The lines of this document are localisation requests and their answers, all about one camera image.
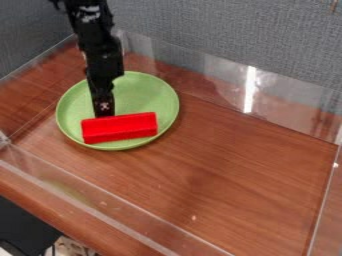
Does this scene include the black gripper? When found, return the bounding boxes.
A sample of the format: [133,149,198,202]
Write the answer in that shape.
[49,0,125,118]

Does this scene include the green round plate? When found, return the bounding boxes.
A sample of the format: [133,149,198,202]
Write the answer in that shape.
[57,71,180,151]

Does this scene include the red rectangular block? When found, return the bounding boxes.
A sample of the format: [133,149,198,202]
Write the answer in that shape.
[81,112,158,144]

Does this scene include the white power strip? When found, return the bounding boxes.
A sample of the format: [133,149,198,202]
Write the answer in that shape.
[55,236,100,256]

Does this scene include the clear acrylic enclosure walls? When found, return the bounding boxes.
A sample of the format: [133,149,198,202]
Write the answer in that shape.
[0,33,342,256]

